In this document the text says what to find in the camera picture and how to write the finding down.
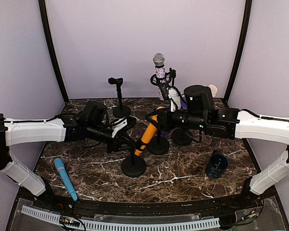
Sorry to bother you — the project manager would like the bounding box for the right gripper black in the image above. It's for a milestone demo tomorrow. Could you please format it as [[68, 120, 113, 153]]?
[[145, 105, 208, 132]]

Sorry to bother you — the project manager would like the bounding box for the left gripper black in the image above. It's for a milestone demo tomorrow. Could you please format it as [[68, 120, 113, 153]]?
[[86, 122, 135, 154]]

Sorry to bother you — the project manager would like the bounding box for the orange microphone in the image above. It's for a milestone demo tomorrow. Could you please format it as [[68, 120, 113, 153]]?
[[133, 106, 166, 157]]

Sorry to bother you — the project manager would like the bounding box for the black stand of orange microphone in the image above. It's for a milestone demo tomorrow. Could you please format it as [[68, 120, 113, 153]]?
[[121, 150, 146, 178]]

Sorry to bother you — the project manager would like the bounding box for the black stand of blue microphone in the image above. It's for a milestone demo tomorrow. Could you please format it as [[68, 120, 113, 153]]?
[[108, 77, 131, 118]]

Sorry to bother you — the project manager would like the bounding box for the blue microphone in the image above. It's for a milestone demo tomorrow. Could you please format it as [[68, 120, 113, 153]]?
[[54, 158, 78, 202]]

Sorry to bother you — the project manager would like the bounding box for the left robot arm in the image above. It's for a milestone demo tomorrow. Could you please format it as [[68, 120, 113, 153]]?
[[0, 101, 136, 210]]

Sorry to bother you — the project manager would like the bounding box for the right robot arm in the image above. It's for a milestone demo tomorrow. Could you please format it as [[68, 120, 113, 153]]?
[[145, 85, 289, 209]]

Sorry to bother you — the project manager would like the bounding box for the black stand of purple microphone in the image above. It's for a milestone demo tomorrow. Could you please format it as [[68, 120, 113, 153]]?
[[147, 128, 170, 155]]

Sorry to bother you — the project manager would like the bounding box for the black stand of pink microphone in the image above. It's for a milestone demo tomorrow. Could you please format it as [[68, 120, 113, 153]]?
[[171, 128, 193, 146]]

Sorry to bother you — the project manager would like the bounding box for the purple microphone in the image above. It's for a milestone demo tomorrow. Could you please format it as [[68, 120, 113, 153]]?
[[180, 96, 187, 109]]

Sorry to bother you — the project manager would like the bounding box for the silver glitter microphone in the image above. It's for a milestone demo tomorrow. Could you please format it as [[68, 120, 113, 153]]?
[[153, 53, 166, 101]]

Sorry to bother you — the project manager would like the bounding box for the pink microphone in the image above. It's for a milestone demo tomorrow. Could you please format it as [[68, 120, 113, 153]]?
[[209, 84, 218, 98]]

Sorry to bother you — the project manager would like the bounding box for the dark blue mug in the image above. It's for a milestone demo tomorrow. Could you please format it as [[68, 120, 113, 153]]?
[[206, 151, 229, 179]]

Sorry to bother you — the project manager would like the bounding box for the small circuit board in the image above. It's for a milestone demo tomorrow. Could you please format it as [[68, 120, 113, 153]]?
[[59, 216, 80, 228]]

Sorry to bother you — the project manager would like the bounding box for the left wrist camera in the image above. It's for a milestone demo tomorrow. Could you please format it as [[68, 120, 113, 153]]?
[[110, 116, 137, 138]]

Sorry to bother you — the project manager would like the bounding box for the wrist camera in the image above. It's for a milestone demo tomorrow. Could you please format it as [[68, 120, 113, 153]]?
[[158, 83, 182, 112], [110, 116, 137, 138]]

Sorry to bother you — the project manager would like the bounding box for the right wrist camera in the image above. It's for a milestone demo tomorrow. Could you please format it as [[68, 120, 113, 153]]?
[[158, 83, 182, 112]]

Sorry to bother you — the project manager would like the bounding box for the black tripod shock-mount stand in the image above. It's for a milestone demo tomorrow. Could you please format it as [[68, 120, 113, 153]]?
[[150, 68, 176, 86]]

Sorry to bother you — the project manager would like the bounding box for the white slotted cable duct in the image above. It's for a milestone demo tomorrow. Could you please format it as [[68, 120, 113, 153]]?
[[21, 205, 220, 231]]

